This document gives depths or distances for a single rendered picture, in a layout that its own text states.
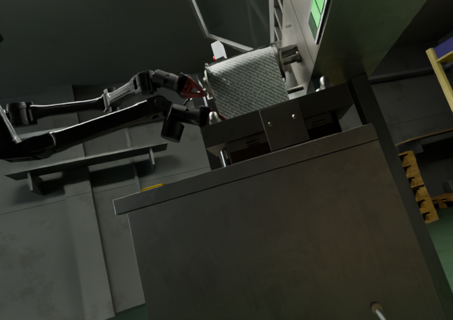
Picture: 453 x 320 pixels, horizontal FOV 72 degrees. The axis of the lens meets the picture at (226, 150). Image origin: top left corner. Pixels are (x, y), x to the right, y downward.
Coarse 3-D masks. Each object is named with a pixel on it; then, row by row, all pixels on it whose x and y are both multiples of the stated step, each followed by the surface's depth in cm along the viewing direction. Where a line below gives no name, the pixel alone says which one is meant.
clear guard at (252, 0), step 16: (208, 0) 168; (224, 0) 161; (240, 0) 155; (256, 0) 149; (208, 16) 186; (224, 16) 178; (240, 16) 170; (256, 16) 163; (208, 32) 208; (224, 32) 198; (240, 32) 189; (256, 32) 180
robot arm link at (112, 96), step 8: (136, 80) 117; (144, 80) 115; (112, 88) 144; (120, 88) 130; (128, 88) 123; (136, 88) 120; (144, 88) 116; (112, 96) 138; (120, 96) 131; (128, 96) 129; (112, 104) 142; (120, 104) 145; (112, 112) 147
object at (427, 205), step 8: (408, 152) 412; (408, 160) 409; (416, 160) 412; (408, 168) 408; (416, 168) 408; (408, 176) 401; (416, 176) 402; (416, 184) 399; (416, 192) 402; (424, 192) 401; (424, 200) 399; (424, 208) 395; (432, 208) 395; (424, 216) 396; (432, 216) 391
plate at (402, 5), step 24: (288, 0) 100; (336, 0) 63; (360, 0) 65; (384, 0) 68; (408, 0) 70; (288, 24) 112; (336, 24) 72; (360, 24) 75; (384, 24) 79; (408, 24) 83; (312, 48) 88; (336, 48) 85; (360, 48) 89; (384, 48) 94; (312, 72) 98; (336, 72) 104; (360, 72) 110
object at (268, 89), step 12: (276, 72) 103; (240, 84) 105; (252, 84) 104; (264, 84) 103; (276, 84) 103; (216, 96) 105; (228, 96) 105; (240, 96) 104; (252, 96) 103; (264, 96) 103; (276, 96) 102; (288, 96) 102; (228, 108) 104; (240, 108) 103; (252, 108) 103
